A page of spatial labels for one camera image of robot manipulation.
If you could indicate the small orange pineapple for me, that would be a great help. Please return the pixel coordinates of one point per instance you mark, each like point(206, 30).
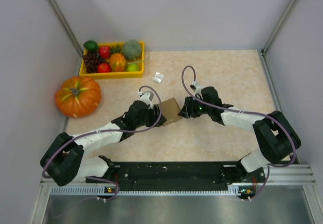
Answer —
point(117, 61)

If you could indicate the red apple back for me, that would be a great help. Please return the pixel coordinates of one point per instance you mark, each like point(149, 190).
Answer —
point(105, 52)

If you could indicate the yellow plastic tray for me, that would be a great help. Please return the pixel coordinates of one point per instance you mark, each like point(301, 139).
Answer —
point(115, 75)

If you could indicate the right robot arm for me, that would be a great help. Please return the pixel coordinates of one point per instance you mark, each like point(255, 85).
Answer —
point(275, 136)

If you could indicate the red apple front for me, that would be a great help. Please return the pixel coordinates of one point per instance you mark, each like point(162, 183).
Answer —
point(104, 68)

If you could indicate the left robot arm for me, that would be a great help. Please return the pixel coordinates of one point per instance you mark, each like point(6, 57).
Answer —
point(63, 161)

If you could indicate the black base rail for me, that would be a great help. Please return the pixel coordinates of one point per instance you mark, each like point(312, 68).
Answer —
point(178, 176)

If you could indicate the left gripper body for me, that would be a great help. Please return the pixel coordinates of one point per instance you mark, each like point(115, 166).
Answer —
point(149, 118)

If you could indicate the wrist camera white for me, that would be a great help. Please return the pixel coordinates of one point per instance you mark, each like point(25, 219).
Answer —
point(197, 88)
point(146, 97)

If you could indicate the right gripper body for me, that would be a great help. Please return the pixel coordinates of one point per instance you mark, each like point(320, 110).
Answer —
point(198, 108)

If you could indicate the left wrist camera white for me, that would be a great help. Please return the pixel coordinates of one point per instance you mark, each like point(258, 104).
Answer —
point(146, 97)

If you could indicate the left aluminium frame post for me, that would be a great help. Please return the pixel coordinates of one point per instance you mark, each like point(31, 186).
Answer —
point(64, 23)

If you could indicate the green lime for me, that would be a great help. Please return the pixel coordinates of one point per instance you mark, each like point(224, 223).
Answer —
point(91, 46)

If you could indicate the brown cardboard box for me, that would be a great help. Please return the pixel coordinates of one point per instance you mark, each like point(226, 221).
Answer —
point(170, 110)

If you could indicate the dark purple grapes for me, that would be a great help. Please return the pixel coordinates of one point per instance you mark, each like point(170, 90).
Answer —
point(92, 60)

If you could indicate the red apple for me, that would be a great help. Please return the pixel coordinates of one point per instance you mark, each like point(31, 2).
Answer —
point(104, 68)
point(105, 52)

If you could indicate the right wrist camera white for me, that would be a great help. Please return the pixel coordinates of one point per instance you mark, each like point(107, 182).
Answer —
point(197, 88)

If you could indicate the right aluminium frame post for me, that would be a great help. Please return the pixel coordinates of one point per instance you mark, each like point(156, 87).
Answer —
point(279, 26)

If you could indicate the orange plastic pumpkin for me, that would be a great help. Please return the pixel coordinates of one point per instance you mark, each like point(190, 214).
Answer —
point(78, 97)

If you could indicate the aluminium frame post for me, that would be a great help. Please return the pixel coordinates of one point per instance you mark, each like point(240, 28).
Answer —
point(64, 23)
point(279, 26)

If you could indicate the small white plastic bag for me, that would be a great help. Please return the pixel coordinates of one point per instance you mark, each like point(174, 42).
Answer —
point(158, 77)

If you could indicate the green round melon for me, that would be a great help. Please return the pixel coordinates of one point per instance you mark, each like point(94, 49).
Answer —
point(132, 49)

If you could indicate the light green apple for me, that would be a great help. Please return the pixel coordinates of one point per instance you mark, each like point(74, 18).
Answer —
point(133, 68)

